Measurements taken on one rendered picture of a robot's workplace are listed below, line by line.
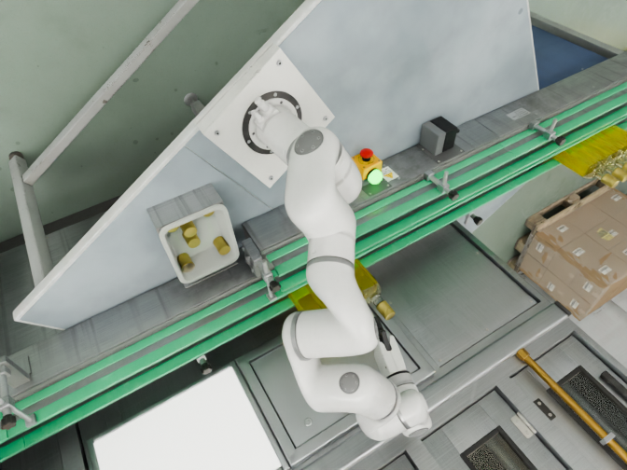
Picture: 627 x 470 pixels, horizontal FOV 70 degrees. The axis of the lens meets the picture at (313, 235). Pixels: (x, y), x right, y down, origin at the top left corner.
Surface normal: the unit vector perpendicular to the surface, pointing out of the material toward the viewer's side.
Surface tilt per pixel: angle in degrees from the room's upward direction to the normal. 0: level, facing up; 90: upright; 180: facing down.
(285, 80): 5
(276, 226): 90
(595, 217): 82
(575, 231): 82
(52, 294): 0
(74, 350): 90
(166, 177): 0
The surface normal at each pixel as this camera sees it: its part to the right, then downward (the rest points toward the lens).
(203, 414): -0.05, -0.66
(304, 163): -0.50, -0.44
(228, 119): 0.52, 0.56
